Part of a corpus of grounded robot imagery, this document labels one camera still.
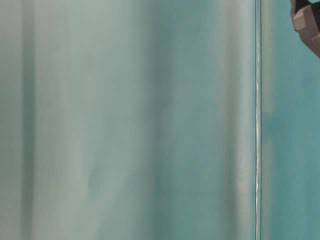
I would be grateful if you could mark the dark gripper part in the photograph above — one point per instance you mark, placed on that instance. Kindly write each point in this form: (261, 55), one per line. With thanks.
(305, 17)

